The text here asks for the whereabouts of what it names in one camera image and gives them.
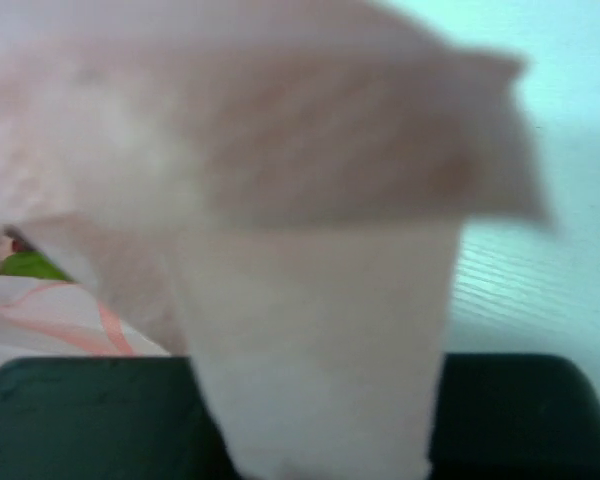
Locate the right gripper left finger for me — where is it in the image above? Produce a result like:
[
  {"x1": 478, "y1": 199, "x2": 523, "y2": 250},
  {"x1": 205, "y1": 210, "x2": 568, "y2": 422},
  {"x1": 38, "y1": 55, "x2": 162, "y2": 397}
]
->
[{"x1": 0, "y1": 357, "x2": 239, "y2": 480}]

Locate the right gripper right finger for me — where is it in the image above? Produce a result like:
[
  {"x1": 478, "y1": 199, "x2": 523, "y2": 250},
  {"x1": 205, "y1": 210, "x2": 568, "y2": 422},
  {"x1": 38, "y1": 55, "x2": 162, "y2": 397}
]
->
[{"x1": 429, "y1": 354, "x2": 600, "y2": 480}]

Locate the pink plastic bag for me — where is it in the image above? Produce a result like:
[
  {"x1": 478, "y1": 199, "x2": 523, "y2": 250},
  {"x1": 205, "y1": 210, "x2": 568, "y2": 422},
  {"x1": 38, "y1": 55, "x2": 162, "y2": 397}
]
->
[{"x1": 0, "y1": 1, "x2": 554, "y2": 479}]

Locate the green fake fruit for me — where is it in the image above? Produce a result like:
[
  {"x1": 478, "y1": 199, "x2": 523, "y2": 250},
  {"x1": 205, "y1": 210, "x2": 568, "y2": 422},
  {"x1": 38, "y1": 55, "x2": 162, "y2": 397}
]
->
[{"x1": 0, "y1": 251, "x2": 73, "y2": 282}]

